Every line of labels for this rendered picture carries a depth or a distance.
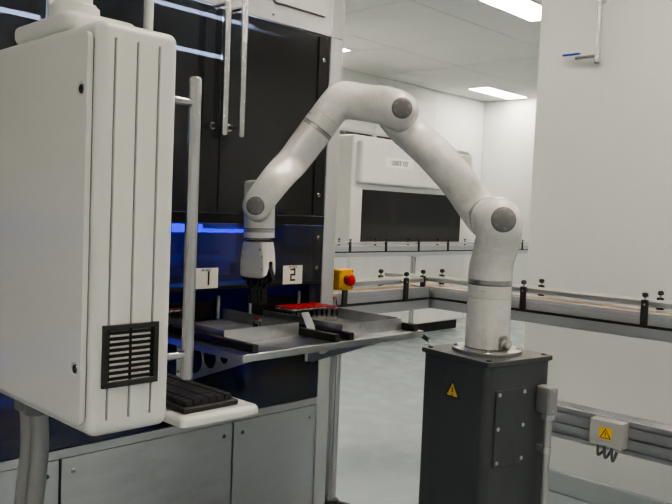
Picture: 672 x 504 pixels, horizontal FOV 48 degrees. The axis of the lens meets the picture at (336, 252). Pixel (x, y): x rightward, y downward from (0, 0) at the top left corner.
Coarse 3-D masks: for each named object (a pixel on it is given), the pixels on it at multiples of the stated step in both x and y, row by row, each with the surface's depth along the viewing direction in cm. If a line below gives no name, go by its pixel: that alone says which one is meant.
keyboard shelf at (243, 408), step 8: (240, 400) 167; (216, 408) 160; (224, 408) 160; (232, 408) 160; (240, 408) 161; (248, 408) 162; (256, 408) 164; (168, 416) 154; (176, 416) 153; (184, 416) 152; (192, 416) 153; (200, 416) 154; (208, 416) 155; (216, 416) 156; (224, 416) 158; (232, 416) 159; (240, 416) 161; (176, 424) 152; (184, 424) 151; (192, 424) 152; (200, 424) 154
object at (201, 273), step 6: (198, 270) 218; (204, 270) 219; (210, 270) 221; (216, 270) 222; (198, 276) 218; (204, 276) 219; (210, 276) 221; (216, 276) 222; (198, 282) 218; (204, 282) 219; (210, 282) 221; (216, 282) 222; (198, 288) 218; (204, 288) 220
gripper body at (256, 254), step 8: (248, 240) 205; (256, 240) 204; (264, 240) 204; (272, 240) 207; (248, 248) 206; (256, 248) 204; (264, 248) 203; (272, 248) 205; (248, 256) 206; (256, 256) 204; (264, 256) 203; (272, 256) 205; (240, 264) 209; (248, 264) 206; (256, 264) 204; (264, 264) 203; (272, 264) 205; (240, 272) 209; (248, 272) 206; (256, 272) 204; (264, 272) 203
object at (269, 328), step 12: (228, 312) 233; (240, 312) 229; (180, 324) 206; (204, 324) 223; (216, 324) 224; (228, 324) 225; (240, 324) 226; (252, 324) 225; (264, 324) 221; (276, 324) 218; (288, 324) 209; (228, 336) 194; (240, 336) 197; (252, 336) 200; (264, 336) 203; (276, 336) 206
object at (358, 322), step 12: (264, 312) 234; (276, 312) 231; (348, 312) 245; (360, 312) 241; (324, 324) 216; (336, 324) 213; (348, 324) 213; (360, 324) 216; (372, 324) 220; (384, 324) 224; (396, 324) 228
